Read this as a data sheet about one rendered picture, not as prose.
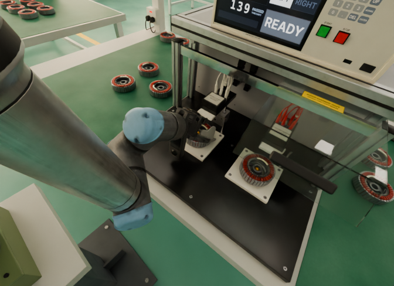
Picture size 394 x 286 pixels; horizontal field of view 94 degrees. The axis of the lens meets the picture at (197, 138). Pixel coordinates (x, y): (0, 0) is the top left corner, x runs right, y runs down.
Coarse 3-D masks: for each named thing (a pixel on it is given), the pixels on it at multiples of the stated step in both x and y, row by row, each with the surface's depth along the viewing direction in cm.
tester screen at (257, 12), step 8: (224, 0) 48; (240, 0) 46; (248, 0) 45; (256, 0) 44; (264, 0) 43; (224, 8) 50; (256, 8) 45; (264, 8) 44; (272, 8) 43; (280, 8) 42; (288, 8) 41; (216, 16) 52; (248, 16) 47; (256, 16) 46; (296, 16) 42; (304, 16) 41; (312, 16) 40; (232, 24) 51; (240, 24) 50; (256, 32) 48; (280, 40) 46
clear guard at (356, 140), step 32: (288, 96) 43; (320, 96) 45; (256, 128) 37; (288, 128) 36; (320, 128) 37; (352, 128) 38; (384, 128) 39; (256, 160) 37; (320, 160) 33; (352, 160) 32; (384, 160) 33; (320, 192) 32; (352, 192) 31; (352, 224) 31
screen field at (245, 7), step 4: (232, 0) 47; (236, 0) 47; (232, 4) 48; (236, 4) 47; (240, 4) 47; (244, 4) 46; (248, 4) 46; (232, 8) 48; (236, 8) 48; (240, 8) 47; (244, 8) 47; (248, 8) 46; (240, 12) 48; (244, 12) 47; (248, 12) 47
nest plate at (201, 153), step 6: (216, 132) 72; (216, 138) 70; (222, 138) 72; (186, 144) 67; (210, 144) 68; (216, 144) 69; (186, 150) 66; (192, 150) 66; (198, 150) 66; (204, 150) 66; (210, 150) 67; (198, 156) 64; (204, 156) 64
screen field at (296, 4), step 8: (272, 0) 42; (280, 0) 41; (288, 0) 41; (296, 0) 40; (304, 0) 39; (312, 0) 38; (320, 0) 38; (296, 8) 41; (304, 8) 40; (312, 8) 39
